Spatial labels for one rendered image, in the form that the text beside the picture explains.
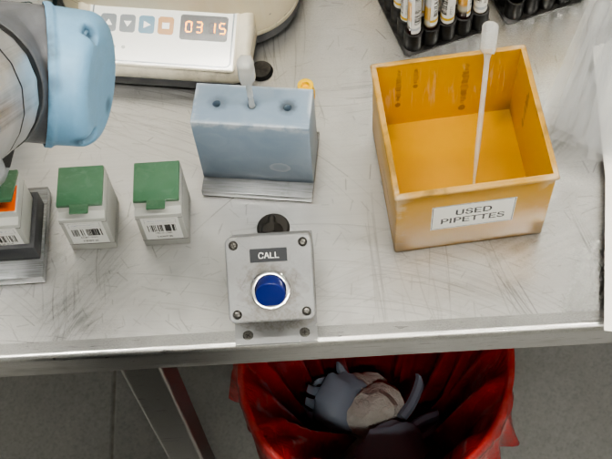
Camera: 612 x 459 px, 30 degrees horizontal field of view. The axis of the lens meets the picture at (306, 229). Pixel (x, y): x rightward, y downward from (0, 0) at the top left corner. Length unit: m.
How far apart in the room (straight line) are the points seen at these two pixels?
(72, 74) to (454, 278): 0.49
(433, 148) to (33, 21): 0.51
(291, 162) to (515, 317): 0.23
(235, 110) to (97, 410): 1.03
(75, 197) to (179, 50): 0.19
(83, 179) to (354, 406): 0.76
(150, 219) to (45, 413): 1.00
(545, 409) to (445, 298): 0.92
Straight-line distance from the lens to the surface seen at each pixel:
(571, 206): 1.04
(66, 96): 0.60
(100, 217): 0.98
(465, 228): 0.98
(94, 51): 0.61
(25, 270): 1.02
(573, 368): 1.92
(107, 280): 1.02
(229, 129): 0.96
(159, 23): 1.09
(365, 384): 1.67
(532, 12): 1.14
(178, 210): 0.97
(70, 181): 0.99
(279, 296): 0.91
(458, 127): 1.06
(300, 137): 0.96
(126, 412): 1.91
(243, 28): 1.07
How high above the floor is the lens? 1.77
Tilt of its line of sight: 62 degrees down
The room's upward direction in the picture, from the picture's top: 6 degrees counter-clockwise
